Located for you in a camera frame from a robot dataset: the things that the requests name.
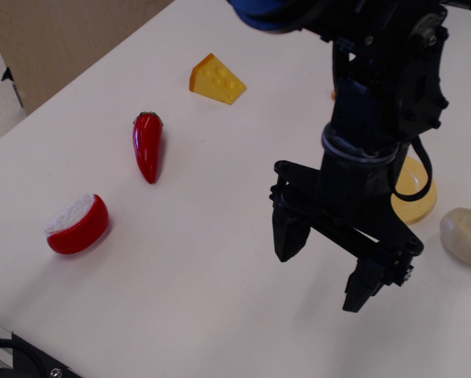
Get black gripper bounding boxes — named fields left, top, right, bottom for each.
left=270, top=152, right=424, bottom=313

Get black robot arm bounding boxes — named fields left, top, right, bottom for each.
left=232, top=1, right=448, bottom=313

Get yellow plastic plate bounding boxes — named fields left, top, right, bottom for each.
left=391, top=154, right=438, bottom=225

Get beige toy potato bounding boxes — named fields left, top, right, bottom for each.
left=439, top=208, right=471, bottom=266

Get yellow toy cheese wedge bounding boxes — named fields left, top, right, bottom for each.
left=189, top=54, right=247, bottom=105

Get red toy chili pepper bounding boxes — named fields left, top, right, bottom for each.
left=132, top=112, right=164, bottom=184

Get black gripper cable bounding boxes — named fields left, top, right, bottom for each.
left=391, top=135, right=435, bottom=202

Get black corner bracket with screw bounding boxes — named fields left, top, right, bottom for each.
left=11, top=333, right=82, bottom=378

